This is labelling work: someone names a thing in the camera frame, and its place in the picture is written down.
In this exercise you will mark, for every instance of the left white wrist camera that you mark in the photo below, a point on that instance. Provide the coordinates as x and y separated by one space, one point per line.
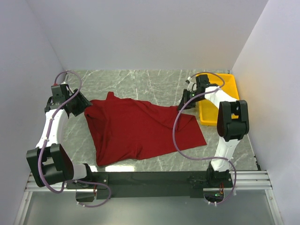
61 79

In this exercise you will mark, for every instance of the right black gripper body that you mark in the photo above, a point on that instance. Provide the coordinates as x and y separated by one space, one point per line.
195 99

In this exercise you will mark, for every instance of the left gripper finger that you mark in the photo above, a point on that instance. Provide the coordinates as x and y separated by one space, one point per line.
76 110
81 100

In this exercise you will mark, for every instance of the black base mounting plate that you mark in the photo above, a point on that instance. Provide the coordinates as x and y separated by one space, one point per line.
151 184

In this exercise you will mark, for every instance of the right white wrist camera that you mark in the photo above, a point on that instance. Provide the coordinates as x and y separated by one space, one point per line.
191 85

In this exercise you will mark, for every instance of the aluminium frame rail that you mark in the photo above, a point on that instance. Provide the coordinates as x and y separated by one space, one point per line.
245 180

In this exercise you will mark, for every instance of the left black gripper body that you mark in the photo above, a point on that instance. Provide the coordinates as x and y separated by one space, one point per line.
73 103

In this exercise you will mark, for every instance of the red t shirt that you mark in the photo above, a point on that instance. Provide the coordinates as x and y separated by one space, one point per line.
124 128

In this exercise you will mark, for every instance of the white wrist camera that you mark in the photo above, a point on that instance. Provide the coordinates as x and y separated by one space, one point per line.
191 85
61 79

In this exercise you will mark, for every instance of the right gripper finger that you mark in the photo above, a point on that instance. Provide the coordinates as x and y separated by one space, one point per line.
191 105
184 99

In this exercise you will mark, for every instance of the yellow plastic tray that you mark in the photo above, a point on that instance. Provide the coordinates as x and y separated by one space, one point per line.
208 108

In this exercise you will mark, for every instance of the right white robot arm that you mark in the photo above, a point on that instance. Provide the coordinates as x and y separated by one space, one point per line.
232 123

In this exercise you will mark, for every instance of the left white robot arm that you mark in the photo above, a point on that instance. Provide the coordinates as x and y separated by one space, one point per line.
49 157

